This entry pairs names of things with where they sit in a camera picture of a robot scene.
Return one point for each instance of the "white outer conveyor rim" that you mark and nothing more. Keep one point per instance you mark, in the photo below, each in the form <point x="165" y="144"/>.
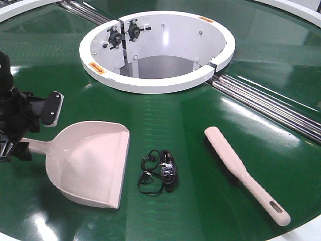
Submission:
<point x="308" y="10"/>

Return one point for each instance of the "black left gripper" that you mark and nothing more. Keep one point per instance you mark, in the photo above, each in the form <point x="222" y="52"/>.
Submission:
<point x="20" y="113"/>

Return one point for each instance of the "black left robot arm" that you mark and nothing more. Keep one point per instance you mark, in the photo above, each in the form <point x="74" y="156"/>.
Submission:
<point x="7" y="80"/>

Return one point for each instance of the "pink plastic dustpan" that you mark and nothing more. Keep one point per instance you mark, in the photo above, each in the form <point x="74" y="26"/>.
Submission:
<point x="86" y="162"/>

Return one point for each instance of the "white outer rim left segment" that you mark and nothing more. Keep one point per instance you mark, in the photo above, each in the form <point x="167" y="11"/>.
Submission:
<point x="10" y="9"/>

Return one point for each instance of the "black bearing block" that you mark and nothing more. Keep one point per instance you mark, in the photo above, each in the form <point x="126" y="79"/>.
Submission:
<point x="134" y="30"/>
<point x="115" y="38"/>

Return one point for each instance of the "pink hand brush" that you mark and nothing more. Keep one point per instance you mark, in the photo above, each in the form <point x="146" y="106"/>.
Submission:
<point x="232" y="166"/>

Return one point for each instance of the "black bearing block left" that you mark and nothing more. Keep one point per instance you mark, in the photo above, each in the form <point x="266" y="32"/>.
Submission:
<point x="115" y="38"/>

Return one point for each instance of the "chrome conveyor rollers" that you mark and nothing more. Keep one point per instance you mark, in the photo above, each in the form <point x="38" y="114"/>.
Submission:
<point x="84" y="12"/>
<point x="267" y="105"/>

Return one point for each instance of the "black bearing block right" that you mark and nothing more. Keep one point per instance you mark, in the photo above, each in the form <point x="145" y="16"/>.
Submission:
<point x="134" y="30"/>

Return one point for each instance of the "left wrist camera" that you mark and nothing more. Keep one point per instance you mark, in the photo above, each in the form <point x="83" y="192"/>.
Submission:
<point x="51" y="109"/>

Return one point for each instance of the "chrome conveyor rollers rear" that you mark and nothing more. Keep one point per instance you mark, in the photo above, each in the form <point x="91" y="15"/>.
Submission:
<point x="84" y="12"/>

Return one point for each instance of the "chrome conveyor rollers right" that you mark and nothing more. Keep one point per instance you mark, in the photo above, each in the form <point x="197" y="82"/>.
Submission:
<point x="267" y="105"/>

